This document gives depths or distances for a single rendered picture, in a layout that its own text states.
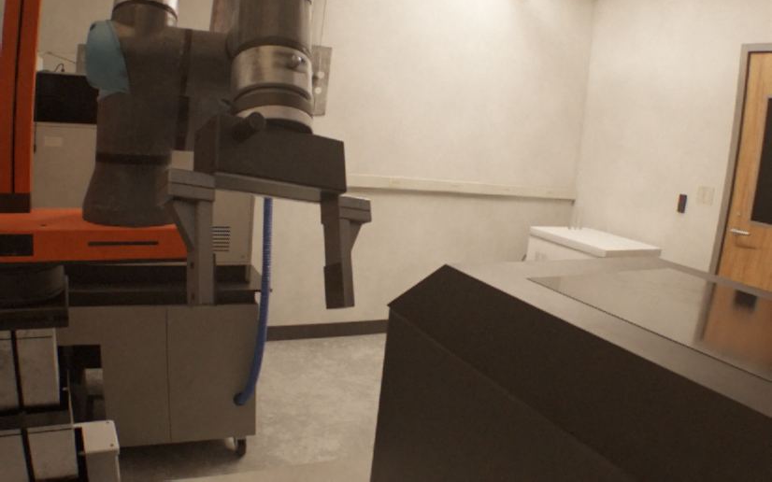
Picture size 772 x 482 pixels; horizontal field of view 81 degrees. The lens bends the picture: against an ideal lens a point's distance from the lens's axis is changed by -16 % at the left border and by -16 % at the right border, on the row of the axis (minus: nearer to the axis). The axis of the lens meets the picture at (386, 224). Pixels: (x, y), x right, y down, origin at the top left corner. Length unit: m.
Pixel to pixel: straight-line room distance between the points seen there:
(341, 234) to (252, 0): 0.23
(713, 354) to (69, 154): 1.77
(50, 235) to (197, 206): 0.38
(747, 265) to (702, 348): 3.18
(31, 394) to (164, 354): 1.13
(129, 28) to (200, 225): 0.26
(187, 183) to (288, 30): 0.17
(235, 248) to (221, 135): 1.51
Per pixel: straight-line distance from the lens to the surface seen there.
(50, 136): 1.86
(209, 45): 0.59
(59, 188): 1.87
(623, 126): 4.12
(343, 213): 0.48
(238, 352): 1.99
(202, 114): 0.77
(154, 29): 0.59
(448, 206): 3.62
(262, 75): 0.47
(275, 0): 0.51
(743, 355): 0.40
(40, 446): 0.90
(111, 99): 0.78
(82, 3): 3.05
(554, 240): 3.59
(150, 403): 2.04
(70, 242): 0.76
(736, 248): 3.60
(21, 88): 0.87
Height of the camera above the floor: 1.31
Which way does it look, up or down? 10 degrees down
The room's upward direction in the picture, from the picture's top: 6 degrees clockwise
